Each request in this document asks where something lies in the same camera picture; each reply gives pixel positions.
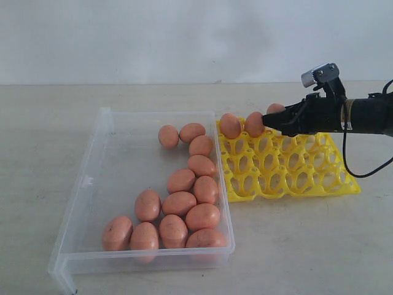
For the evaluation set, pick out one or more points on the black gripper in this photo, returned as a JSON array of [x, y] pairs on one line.
[[312, 115]]

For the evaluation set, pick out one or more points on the brown egg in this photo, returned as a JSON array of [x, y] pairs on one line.
[[178, 203], [275, 107], [173, 231], [145, 237], [168, 136], [147, 206], [117, 233], [201, 145], [202, 166], [181, 180], [230, 126], [254, 124], [202, 216], [206, 190], [190, 131], [206, 238]]

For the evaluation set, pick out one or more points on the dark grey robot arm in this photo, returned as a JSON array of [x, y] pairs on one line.
[[372, 115]]

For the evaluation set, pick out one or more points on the yellow plastic egg tray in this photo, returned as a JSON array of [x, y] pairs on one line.
[[273, 166]]

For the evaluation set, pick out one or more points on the clear plastic storage box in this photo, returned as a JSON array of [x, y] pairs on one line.
[[124, 158]]

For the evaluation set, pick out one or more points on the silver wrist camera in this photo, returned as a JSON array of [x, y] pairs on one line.
[[320, 75]]

